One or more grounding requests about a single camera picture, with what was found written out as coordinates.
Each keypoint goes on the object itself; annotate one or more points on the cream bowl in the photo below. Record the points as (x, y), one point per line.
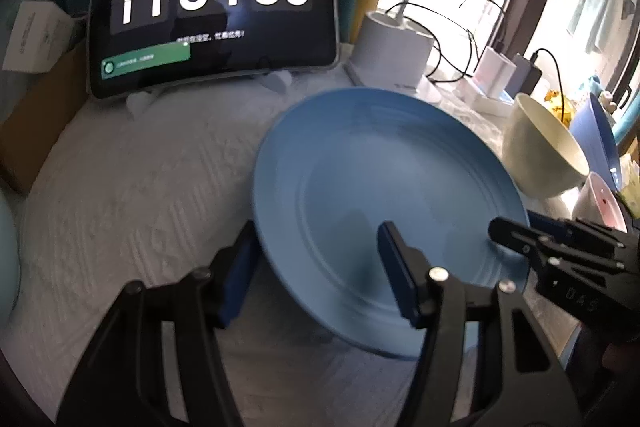
(530, 157)

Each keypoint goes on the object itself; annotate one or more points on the white tablet stand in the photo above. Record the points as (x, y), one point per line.
(142, 101)

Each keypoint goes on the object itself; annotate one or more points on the blue bowl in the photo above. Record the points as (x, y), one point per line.
(595, 137)

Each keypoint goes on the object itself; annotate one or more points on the cardboard box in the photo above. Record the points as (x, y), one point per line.
(40, 132)

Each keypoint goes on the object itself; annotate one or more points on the white charger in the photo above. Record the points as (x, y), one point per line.
(492, 72)

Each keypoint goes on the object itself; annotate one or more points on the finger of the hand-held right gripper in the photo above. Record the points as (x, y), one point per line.
(517, 239)
(550, 224)

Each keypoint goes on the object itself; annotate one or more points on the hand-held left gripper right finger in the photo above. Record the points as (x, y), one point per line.
(395, 267)

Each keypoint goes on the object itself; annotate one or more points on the yellow wet wipes pack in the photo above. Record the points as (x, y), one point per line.
(552, 99)

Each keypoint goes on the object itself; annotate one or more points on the white desk lamp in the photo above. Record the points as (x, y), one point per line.
(385, 42)

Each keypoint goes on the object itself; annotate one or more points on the pale blue hanging towel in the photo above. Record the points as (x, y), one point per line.
(595, 7)

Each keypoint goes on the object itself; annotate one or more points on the black charger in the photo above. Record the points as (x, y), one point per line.
(525, 74)

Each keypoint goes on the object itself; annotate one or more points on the blue plate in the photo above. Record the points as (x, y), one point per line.
(350, 167)

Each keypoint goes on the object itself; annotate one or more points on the tablet with clock display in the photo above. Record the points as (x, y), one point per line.
(210, 32)

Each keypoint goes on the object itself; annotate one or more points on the white textured tablecloth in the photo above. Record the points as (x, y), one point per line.
(125, 207)

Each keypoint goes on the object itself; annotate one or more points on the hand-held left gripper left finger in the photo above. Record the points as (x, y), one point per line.
(240, 277)

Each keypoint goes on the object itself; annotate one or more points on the pink strawberry bowl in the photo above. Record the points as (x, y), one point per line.
(597, 202)

